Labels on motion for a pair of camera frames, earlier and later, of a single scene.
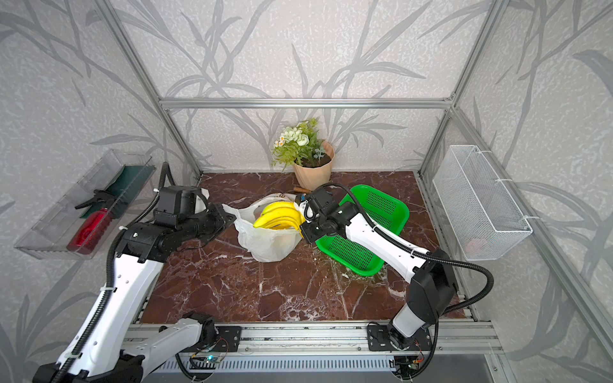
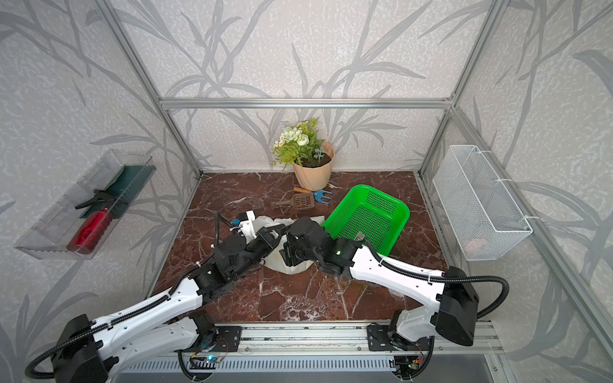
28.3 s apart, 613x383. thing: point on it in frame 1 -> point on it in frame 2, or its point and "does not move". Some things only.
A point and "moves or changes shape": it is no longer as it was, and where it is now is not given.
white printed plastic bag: (266, 245) moves or changes shape
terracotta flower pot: (312, 178) does not move
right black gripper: (307, 236) -> (286, 250)
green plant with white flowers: (298, 143) does not move
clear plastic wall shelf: (79, 222) does not move
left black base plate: (228, 339) does not move
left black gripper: (220, 214) -> (265, 239)
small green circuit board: (213, 358) does not move
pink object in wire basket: (471, 246) does not move
